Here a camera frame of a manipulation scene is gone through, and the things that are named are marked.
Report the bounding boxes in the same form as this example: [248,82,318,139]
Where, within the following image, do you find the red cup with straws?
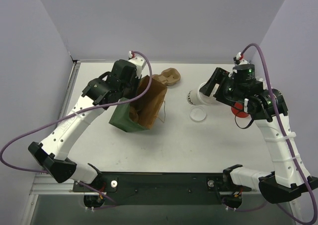
[231,102,249,118]

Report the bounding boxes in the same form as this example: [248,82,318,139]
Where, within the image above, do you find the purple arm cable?
[238,43,316,224]
[0,50,153,210]

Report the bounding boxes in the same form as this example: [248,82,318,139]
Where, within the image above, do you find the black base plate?
[73,172,250,208]

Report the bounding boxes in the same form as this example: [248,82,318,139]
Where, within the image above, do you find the aluminium rail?
[29,174,298,196]

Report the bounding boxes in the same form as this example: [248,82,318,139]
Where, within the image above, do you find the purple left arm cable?
[0,50,153,210]

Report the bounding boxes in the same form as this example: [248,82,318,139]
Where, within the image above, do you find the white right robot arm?
[199,64,318,204]

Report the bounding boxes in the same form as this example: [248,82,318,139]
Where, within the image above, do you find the translucent plastic lid on table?
[189,106,207,122]

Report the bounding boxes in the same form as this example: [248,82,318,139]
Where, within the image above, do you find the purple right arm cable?
[238,43,316,224]

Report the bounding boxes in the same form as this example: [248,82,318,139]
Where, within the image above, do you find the green paper bag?
[109,79,167,133]

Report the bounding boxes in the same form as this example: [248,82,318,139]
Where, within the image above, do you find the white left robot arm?
[28,51,148,191]

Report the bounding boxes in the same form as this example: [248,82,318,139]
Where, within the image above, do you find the brown cardboard cup carrier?
[129,107,144,124]
[152,68,181,86]

